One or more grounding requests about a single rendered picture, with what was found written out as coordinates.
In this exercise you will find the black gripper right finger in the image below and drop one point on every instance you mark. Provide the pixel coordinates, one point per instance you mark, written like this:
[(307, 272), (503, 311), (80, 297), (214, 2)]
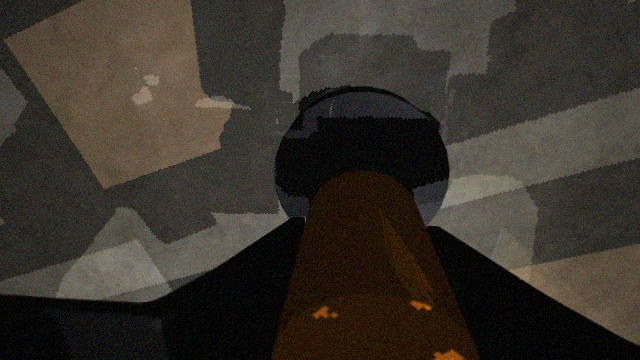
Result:
[(509, 319)]

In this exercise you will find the orange knob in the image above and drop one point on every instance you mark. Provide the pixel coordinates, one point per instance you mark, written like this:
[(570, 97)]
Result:
[(367, 283)]

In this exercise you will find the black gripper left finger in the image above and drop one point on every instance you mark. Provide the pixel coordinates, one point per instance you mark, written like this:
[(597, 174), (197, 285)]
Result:
[(232, 312)]

